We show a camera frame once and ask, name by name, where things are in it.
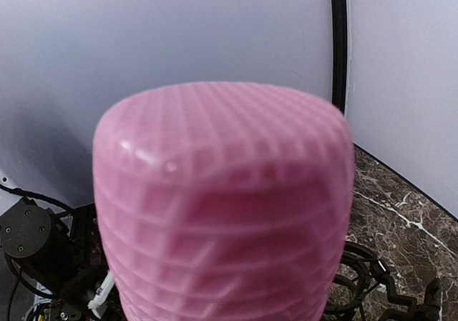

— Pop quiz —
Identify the pink microphone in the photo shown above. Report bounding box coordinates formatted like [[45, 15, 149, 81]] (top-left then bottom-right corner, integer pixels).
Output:
[[93, 82, 354, 320]]

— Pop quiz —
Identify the black tripod mic stand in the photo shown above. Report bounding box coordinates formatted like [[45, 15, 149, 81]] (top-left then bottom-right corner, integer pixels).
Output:
[[323, 241, 442, 320]]

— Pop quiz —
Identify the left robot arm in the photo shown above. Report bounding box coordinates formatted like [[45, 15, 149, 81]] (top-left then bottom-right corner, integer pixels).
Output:
[[1, 184, 107, 320]]

